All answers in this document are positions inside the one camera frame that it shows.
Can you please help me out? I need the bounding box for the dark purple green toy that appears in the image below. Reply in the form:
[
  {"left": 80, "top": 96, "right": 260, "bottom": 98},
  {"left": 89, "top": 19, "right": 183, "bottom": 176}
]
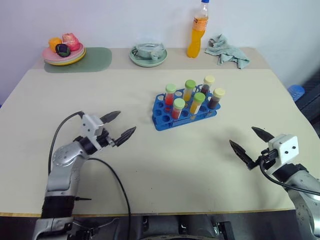
[{"left": 54, "top": 43, "right": 70, "bottom": 58}]

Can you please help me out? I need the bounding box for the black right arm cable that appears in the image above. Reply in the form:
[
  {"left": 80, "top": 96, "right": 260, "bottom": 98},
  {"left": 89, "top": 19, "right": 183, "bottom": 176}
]
[{"left": 258, "top": 154, "right": 320, "bottom": 196}]

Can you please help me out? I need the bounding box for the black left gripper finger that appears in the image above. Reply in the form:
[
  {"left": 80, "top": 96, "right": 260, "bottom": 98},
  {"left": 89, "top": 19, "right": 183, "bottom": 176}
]
[
  {"left": 99, "top": 110, "right": 122, "bottom": 124},
  {"left": 113, "top": 126, "right": 137, "bottom": 148}
]

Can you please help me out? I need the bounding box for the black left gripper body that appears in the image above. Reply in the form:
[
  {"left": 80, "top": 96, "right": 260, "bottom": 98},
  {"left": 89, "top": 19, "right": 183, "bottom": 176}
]
[{"left": 96, "top": 128, "right": 120, "bottom": 148}]

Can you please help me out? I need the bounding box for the orange soda plastic bottle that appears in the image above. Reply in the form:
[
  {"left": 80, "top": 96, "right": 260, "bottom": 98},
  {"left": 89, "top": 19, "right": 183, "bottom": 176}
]
[{"left": 186, "top": 0, "right": 210, "bottom": 59}]

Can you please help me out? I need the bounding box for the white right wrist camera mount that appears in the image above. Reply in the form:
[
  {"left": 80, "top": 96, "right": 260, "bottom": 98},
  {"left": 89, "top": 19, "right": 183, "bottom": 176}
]
[{"left": 267, "top": 134, "right": 300, "bottom": 175}]

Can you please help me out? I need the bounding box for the orange toy fruit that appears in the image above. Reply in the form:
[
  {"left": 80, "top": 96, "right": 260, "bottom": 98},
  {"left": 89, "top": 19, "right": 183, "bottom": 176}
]
[{"left": 48, "top": 37, "right": 63, "bottom": 53}]

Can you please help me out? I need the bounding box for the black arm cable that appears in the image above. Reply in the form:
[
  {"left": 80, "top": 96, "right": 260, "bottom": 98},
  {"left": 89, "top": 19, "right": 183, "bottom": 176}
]
[
  {"left": 47, "top": 110, "right": 133, "bottom": 240},
  {"left": 258, "top": 154, "right": 320, "bottom": 196}
]

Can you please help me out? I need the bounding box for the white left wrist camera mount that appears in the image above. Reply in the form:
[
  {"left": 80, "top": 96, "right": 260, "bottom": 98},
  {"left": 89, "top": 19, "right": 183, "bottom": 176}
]
[{"left": 80, "top": 113, "right": 107, "bottom": 151}]

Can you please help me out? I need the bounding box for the pink plate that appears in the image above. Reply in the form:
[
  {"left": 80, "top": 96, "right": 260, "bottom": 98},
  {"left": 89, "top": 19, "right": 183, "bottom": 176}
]
[{"left": 41, "top": 42, "right": 85, "bottom": 62}]

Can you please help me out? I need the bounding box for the black metal bracket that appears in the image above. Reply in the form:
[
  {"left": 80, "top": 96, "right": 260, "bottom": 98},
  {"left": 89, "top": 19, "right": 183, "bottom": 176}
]
[{"left": 212, "top": 219, "right": 236, "bottom": 240}]

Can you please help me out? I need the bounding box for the blue plastic test tube rack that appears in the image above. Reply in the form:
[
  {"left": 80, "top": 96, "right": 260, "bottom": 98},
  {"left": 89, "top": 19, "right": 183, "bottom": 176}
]
[{"left": 151, "top": 84, "right": 222, "bottom": 132}]

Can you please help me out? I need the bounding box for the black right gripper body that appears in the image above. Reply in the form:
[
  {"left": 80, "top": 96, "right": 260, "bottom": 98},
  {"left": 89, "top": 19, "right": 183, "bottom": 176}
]
[{"left": 246, "top": 147, "right": 278, "bottom": 171}]

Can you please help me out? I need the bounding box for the green oval placemat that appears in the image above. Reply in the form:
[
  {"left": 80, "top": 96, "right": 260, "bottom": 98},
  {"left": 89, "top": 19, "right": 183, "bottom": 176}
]
[{"left": 44, "top": 47, "right": 113, "bottom": 74}]

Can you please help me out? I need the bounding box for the dark ribbed object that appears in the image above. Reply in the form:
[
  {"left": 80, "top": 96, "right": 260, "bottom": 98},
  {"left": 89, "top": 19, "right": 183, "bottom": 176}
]
[{"left": 297, "top": 71, "right": 320, "bottom": 126}]

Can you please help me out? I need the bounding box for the yellow plate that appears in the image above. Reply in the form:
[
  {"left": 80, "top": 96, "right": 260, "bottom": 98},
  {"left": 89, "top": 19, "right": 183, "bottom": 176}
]
[{"left": 46, "top": 48, "right": 87, "bottom": 67}]

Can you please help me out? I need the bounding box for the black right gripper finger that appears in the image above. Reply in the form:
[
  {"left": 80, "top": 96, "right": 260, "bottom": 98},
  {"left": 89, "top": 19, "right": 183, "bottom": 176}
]
[
  {"left": 229, "top": 139, "right": 254, "bottom": 166},
  {"left": 251, "top": 126, "right": 276, "bottom": 144}
]

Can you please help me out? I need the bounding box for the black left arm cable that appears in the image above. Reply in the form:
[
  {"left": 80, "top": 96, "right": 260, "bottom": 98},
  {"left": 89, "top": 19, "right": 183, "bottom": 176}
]
[{"left": 47, "top": 110, "right": 133, "bottom": 240}]

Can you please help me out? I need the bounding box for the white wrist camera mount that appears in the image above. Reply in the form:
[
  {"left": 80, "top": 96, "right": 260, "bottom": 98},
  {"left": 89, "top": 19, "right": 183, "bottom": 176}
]
[
  {"left": 267, "top": 134, "right": 300, "bottom": 175},
  {"left": 80, "top": 113, "right": 107, "bottom": 151}
]

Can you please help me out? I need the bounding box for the crumpled teal cloth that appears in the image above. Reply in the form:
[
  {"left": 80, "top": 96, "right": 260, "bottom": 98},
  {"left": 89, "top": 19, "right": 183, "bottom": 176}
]
[{"left": 204, "top": 33, "right": 251, "bottom": 70}]

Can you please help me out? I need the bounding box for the pale green bowl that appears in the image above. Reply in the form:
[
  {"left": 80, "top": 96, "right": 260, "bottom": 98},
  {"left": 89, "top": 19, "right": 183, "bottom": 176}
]
[{"left": 132, "top": 41, "right": 166, "bottom": 60}]

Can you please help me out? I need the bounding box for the pink toy apple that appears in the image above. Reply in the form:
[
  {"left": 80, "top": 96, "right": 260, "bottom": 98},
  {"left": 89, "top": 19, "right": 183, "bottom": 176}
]
[{"left": 61, "top": 32, "right": 81, "bottom": 52}]

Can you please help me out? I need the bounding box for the blue ribbed container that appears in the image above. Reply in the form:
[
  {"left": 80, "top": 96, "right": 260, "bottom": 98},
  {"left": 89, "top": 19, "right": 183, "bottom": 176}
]
[{"left": 288, "top": 84, "right": 306, "bottom": 102}]

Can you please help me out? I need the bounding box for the pale green round plate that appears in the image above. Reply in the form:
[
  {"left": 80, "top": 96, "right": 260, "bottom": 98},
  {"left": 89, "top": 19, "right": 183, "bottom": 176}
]
[{"left": 129, "top": 46, "right": 168, "bottom": 68}]

